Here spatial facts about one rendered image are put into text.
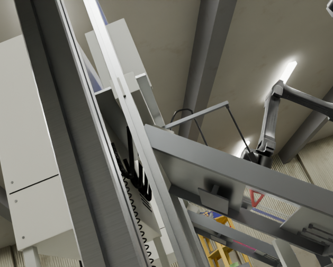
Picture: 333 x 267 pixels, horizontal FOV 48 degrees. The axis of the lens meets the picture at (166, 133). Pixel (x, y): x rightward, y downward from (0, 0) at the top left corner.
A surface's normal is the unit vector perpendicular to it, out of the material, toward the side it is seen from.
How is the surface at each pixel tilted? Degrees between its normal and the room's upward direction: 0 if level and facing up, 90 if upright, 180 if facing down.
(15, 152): 90
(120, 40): 90
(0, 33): 180
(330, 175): 90
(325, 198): 90
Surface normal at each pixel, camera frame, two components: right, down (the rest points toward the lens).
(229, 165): -0.14, -0.36
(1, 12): 0.35, 0.85
